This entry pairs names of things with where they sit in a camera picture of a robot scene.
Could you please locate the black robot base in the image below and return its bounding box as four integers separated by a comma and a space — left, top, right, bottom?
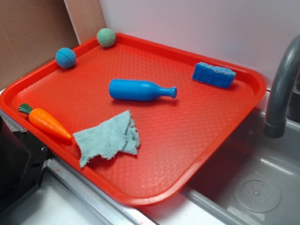
0, 118, 50, 215

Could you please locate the blue plastic bottle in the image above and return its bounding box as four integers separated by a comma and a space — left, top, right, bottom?
109, 79, 177, 101

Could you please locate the red plastic tray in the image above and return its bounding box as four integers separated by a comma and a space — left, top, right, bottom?
0, 34, 266, 206

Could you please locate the light green cloth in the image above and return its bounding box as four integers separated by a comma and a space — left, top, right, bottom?
73, 110, 140, 168

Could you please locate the blue sponge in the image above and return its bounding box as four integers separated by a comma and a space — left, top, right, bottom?
192, 62, 236, 89

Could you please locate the green textured ball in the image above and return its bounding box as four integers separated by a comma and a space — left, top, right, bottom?
97, 28, 116, 48

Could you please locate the blue textured ball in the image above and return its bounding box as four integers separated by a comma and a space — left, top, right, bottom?
55, 48, 76, 68

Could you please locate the orange toy carrot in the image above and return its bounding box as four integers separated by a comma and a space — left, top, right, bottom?
18, 103, 72, 140

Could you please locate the grey plastic sink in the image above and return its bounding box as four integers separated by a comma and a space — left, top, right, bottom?
141, 110, 300, 225

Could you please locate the grey faucet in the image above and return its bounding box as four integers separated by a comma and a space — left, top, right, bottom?
263, 35, 300, 138

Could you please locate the brown cardboard panel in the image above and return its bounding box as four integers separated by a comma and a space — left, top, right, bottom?
0, 0, 78, 89

